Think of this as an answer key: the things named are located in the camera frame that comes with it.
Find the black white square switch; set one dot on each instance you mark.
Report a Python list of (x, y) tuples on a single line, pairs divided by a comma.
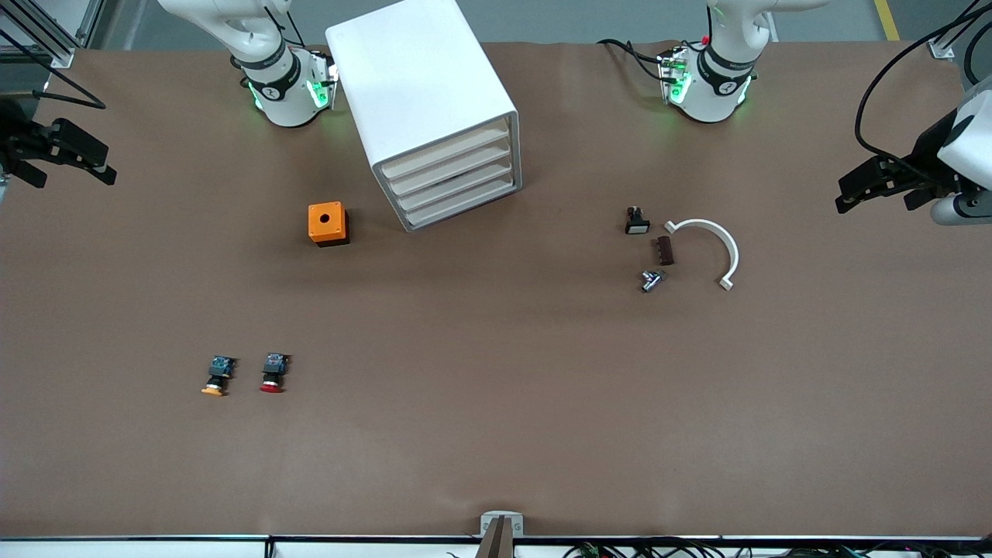
[(636, 223)]

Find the orange button enclosure box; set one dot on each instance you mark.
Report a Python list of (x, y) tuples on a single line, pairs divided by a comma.
[(325, 222)]

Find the red push button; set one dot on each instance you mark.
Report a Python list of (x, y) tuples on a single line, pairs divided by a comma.
[(273, 370)]

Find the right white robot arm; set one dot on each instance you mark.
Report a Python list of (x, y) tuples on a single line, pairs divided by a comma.
[(283, 93)]

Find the brown terminal block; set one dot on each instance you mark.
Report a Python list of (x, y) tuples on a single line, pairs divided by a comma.
[(665, 251)]

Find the silver metal key switch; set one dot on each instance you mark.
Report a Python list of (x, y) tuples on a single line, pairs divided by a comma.
[(652, 280)]

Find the white curved plastic bracket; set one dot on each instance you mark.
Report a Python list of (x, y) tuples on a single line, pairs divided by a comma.
[(728, 248)]

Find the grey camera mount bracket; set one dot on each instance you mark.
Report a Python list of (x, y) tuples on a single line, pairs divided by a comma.
[(488, 527)]

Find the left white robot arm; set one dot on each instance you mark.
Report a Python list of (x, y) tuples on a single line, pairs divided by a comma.
[(713, 93)]

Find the white plastic drawer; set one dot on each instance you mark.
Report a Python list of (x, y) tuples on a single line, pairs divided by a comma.
[(446, 156), (446, 173), (446, 190), (446, 207)]

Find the yellow push button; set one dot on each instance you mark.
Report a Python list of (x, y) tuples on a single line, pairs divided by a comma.
[(219, 372)]

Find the aluminium frame profile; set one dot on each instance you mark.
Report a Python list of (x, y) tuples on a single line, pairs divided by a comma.
[(62, 56), (942, 48)]

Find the white drawer cabinet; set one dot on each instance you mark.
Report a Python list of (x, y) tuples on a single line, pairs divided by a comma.
[(411, 77)]

